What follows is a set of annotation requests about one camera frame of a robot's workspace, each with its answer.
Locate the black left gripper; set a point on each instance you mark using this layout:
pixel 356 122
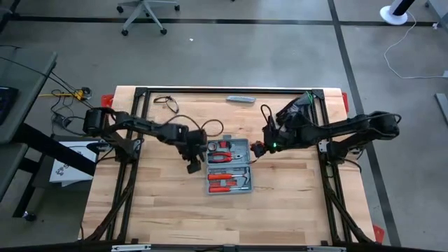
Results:
pixel 194 143

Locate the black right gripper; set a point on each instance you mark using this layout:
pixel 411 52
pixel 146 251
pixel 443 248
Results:
pixel 276 141

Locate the grey plastic tool case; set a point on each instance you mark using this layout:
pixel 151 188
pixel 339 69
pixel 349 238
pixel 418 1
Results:
pixel 229 166

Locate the red hex key set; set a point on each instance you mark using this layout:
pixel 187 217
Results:
pixel 224 145

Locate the red bit holder set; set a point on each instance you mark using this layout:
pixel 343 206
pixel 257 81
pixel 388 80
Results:
pixel 229 183

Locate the grey utility knife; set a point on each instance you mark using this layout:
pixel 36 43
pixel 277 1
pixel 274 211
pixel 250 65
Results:
pixel 241 99

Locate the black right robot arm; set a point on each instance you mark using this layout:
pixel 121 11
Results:
pixel 350 127

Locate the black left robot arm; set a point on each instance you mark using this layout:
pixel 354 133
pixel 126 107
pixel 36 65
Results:
pixel 140 124

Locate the clear safety glasses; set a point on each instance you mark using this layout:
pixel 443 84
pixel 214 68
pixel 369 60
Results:
pixel 161 99

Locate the red corner clamp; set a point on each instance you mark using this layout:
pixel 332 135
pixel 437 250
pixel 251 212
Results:
pixel 107 99
pixel 378 234
pixel 345 101

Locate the white cardboard box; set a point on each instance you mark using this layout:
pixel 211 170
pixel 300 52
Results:
pixel 70 168

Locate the black power adapter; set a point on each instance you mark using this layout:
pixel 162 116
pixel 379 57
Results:
pixel 62 121

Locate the black side table stand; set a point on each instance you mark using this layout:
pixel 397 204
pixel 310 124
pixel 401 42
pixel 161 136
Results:
pixel 52 147

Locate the white office chair base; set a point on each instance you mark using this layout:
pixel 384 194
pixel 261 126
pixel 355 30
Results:
pixel 143 7

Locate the grey metal bar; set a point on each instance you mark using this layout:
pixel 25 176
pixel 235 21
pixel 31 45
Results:
pixel 441 14
pixel 442 108

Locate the white fan base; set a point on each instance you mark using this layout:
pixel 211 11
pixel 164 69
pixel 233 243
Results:
pixel 392 15

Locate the grey side table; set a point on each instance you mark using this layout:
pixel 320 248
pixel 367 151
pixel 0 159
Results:
pixel 24 80

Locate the black keyboard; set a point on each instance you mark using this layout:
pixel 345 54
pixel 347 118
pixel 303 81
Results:
pixel 7 105

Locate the silver edge bracket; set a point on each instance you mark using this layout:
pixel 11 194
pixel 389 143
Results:
pixel 327 249
pixel 131 248

